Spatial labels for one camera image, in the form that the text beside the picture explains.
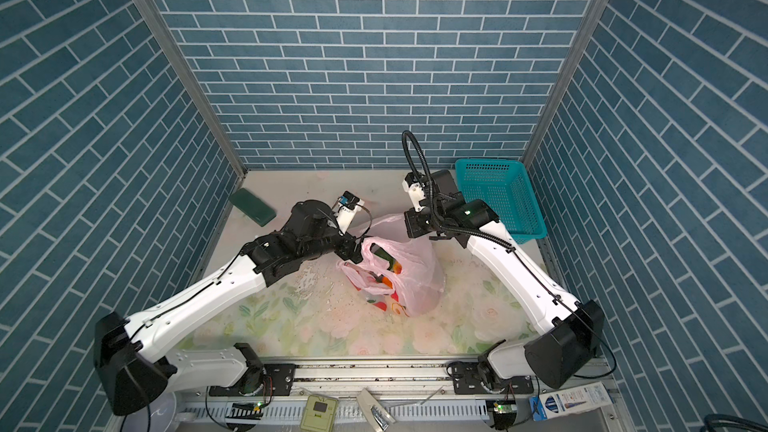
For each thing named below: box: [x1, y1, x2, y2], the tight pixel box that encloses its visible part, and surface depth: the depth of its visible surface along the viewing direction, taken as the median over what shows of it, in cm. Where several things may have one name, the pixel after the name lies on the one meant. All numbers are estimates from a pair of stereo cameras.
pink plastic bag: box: [337, 214, 445, 318], surface depth 71 cm
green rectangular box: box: [229, 188, 277, 227], surface depth 111 cm
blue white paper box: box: [529, 381, 614, 422], surface depth 72 cm
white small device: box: [356, 388, 396, 432], surface depth 69 cm
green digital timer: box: [300, 394, 339, 432], surface depth 69 cm
